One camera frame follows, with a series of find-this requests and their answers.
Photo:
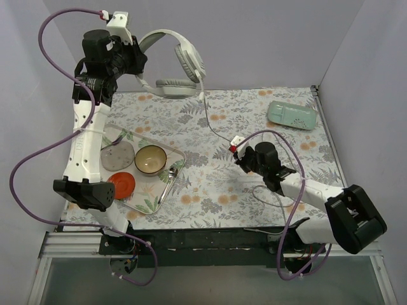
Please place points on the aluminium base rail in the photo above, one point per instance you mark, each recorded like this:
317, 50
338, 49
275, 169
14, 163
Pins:
204, 266

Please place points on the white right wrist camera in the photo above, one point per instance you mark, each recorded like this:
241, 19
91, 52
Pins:
238, 146

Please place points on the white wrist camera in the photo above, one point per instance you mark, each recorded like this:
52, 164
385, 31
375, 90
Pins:
118, 26
238, 146

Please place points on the red small saucer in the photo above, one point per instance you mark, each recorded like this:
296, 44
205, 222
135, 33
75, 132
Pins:
124, 184

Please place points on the white grey headphones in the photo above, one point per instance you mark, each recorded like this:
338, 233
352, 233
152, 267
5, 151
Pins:
178, 69

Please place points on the grey speckled plate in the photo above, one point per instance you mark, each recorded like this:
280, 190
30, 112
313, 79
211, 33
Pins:
117, 157

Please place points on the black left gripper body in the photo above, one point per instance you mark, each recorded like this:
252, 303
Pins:
137, 59

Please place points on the floral serving tray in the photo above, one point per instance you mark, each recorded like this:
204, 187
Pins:
149, 193

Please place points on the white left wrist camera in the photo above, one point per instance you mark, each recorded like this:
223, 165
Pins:
118, 26

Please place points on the mint green divided tray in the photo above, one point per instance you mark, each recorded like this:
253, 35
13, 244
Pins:
292, 115

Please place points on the metal spoon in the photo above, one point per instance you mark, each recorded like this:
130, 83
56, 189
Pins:
172, 174

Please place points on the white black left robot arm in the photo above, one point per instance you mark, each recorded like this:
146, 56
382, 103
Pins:
108, 56

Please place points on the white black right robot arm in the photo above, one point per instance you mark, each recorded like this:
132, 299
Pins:
352, 221

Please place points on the beige dark-rimmed bowl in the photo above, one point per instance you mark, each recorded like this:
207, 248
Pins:
150, 160

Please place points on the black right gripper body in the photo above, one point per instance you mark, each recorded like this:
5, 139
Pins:
242, 159

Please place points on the floral tablecloth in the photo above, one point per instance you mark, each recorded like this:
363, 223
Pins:
210, 190

